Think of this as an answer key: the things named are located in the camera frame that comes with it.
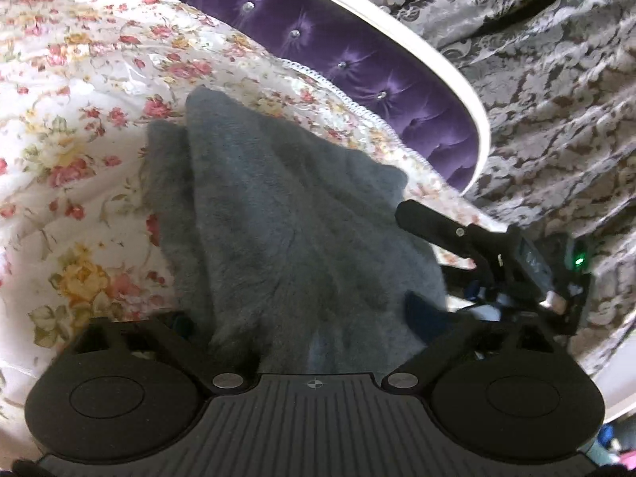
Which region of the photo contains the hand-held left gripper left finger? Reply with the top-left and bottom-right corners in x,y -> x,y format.
74,310 -> 245,391

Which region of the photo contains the grey knit sweater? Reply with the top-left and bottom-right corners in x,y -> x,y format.
139,84 -> 450,376

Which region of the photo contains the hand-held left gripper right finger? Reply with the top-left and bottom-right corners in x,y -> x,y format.
382,291 -> 562,391

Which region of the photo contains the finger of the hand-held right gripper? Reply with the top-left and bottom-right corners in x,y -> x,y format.
395,200 -> 481,260
442,267 -> 498,311

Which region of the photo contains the white floral blanket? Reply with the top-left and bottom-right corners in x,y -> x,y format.
0,0 -> 502,418

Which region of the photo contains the purple tufted headboard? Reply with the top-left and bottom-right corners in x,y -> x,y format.
0,0 -> 493,194

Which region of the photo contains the grey damask curtain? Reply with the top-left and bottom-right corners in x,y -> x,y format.
308,0 -> 636,403

